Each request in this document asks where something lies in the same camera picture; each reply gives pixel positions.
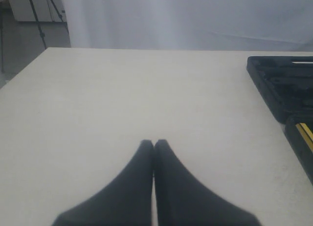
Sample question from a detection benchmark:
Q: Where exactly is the black plastic tool case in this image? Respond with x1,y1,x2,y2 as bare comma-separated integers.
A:
246,56,313,180

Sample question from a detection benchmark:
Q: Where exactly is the large yellow black screwdriver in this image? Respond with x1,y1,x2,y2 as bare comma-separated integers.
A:
295,123,313,152

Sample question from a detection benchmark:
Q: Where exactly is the black tripod stand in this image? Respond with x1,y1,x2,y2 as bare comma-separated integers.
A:
0,0,69,73

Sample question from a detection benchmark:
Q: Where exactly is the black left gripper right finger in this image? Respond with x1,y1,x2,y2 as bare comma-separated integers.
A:
154,139,260,226

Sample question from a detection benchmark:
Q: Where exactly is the white backdrop curtain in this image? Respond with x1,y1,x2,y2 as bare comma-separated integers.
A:
62,0,313,51

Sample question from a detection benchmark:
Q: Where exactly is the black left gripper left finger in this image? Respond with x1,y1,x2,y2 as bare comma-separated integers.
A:
53,140,154,226

